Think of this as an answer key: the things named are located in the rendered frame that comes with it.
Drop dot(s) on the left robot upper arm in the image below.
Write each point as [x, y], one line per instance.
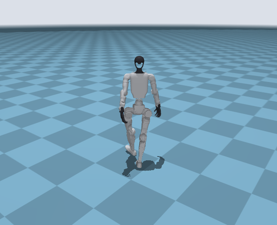
[125, 83]

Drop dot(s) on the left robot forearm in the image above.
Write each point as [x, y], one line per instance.
[122, 99]

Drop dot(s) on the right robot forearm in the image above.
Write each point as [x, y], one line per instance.
[156, 98]

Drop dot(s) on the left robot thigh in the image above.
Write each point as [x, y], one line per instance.
[128, 117]

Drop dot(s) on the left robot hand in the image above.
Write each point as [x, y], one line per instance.
[122, 115]

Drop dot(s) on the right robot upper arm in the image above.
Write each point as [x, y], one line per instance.
[153, 84]

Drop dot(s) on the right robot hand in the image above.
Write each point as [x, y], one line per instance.
[158, 111]

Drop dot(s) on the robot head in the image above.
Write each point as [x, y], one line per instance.
[139, 60]

